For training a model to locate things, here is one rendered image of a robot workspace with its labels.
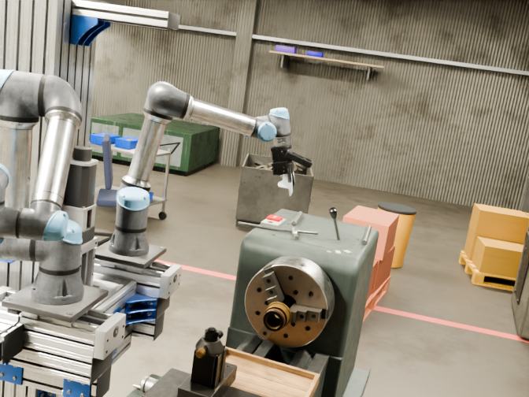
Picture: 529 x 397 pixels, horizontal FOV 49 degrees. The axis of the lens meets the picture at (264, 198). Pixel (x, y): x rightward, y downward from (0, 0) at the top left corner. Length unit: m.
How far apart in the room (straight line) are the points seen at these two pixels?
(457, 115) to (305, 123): 2.67
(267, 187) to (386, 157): 4.35
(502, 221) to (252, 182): 2.80
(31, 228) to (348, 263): 1.19
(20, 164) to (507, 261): 5.49
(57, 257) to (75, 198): 0.30
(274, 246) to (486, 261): 4.43
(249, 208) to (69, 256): 5.14
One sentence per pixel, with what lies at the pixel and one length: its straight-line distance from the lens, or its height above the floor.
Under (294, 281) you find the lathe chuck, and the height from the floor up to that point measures 1.18.
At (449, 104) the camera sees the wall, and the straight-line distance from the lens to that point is 10.70.
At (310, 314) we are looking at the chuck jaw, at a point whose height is 1.09.
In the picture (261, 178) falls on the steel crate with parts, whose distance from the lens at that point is 6.73.
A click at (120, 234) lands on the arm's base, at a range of 2.22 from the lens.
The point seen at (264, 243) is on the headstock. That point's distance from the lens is 2.29.
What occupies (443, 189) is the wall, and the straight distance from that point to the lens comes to 10.85.
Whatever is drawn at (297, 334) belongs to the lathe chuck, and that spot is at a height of 0.99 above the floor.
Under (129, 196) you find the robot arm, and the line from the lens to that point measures 2.19.
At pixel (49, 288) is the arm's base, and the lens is 1.80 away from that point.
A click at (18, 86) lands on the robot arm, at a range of 1.70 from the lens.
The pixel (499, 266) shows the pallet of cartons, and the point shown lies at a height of 0.23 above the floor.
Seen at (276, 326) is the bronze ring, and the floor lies 1.05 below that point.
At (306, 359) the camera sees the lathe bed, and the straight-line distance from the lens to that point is 2.30.
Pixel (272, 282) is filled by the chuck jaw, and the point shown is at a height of 1.17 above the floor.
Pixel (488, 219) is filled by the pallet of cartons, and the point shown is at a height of 0.63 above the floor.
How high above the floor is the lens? 1.92
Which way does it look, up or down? 13 degrees down
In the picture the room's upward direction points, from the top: 8 degrees clockwise
